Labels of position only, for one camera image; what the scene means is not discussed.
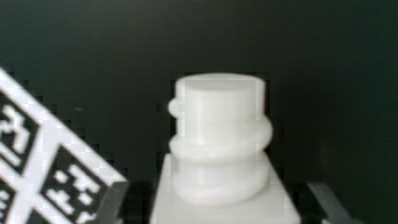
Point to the white table leg with tag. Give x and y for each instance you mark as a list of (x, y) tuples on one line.
[(219, 186)]

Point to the white marker sheet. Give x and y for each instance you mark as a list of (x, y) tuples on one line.
[(60, 186)]

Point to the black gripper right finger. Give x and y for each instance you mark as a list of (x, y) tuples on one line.
[(318, 205)]

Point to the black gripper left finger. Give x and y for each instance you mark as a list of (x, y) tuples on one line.
[(126, 203)]

